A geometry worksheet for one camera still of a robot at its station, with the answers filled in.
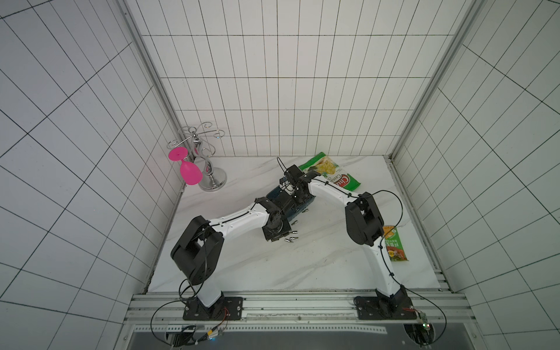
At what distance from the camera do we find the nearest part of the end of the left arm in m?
0.63

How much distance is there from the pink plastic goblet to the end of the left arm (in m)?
0.37

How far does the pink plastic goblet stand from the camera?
84 cm
